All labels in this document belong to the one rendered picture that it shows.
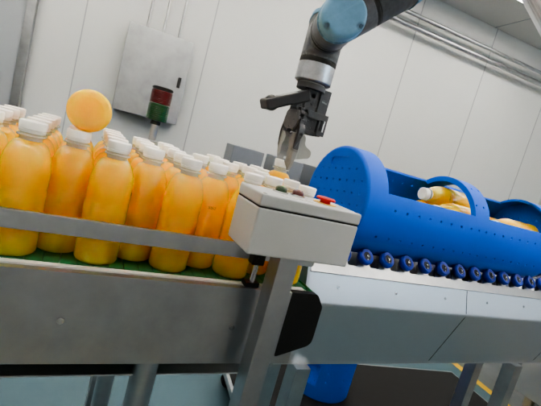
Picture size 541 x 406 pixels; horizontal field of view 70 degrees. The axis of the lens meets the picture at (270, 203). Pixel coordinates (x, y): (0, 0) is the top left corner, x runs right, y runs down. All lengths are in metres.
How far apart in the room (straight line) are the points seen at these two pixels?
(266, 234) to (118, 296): 0.28
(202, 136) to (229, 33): 1.09
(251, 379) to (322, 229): 0.31
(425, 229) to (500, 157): 5.22
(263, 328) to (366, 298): 0.42
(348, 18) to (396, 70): 4.31
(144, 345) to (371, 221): 0.58
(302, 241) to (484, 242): 0.77
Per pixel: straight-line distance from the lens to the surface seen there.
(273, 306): 0.72
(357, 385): 2.20
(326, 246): 0.69
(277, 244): 0.64
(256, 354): 0.76
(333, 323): 1.08
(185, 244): 0.73
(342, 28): 0.85
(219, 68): 4.34
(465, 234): 1.25
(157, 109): 1.22
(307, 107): 0.97
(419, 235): 1.12
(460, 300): 1.36
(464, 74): 5.78
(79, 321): 0.74
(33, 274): 0.71
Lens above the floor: 1.17
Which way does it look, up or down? 8 degrees down
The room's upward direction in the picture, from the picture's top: 15 degrees clockwise
